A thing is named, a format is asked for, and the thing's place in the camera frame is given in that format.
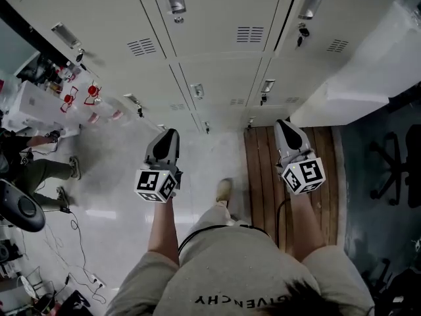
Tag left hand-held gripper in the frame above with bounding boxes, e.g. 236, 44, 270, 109
134, 128, 184, 204

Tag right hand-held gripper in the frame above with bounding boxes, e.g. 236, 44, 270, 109
273, 119, 327, 196

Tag grey metal locker cabinet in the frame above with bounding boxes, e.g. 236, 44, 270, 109
0, 0, 405, 136

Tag person's right forearm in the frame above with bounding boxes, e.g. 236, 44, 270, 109
289, 192, 326, 261

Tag person's left forearm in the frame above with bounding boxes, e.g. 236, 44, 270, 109
147, 201, 180, 265

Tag wooden plank platform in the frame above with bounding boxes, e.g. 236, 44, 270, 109
243, 125, 339, 253

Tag person's left beige shoe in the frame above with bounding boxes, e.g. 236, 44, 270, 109
215, 178, 235, 204

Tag clear water jug red cap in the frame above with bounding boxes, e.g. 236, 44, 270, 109
83, 80, 125, 122
59, 85, 99, 125

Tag person's light trousers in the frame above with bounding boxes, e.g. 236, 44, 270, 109
179, 201, 251, 253

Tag large white box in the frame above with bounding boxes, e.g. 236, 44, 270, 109
289, 0, 421, 128

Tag black key bunch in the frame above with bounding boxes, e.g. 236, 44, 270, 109
75, 47, 88, 71
295, 22, 310, 48

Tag black office chair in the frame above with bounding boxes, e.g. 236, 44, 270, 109
368, 123, 421, 210

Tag cluster of small bottles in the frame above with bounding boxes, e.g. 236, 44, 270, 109
36, 60, 83, 95

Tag person's grey t-shirt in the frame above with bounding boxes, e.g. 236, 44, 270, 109
105, 225, 374, 316

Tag white foam box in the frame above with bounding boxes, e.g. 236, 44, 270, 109
1, 80, 82, 138

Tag white power strip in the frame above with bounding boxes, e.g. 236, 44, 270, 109
87, 273, 107, 290

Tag black oval stool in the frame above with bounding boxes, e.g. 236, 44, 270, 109
0, 178, 46, 233

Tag black waist cable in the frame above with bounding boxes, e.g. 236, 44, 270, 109
177, 197, 292, 259

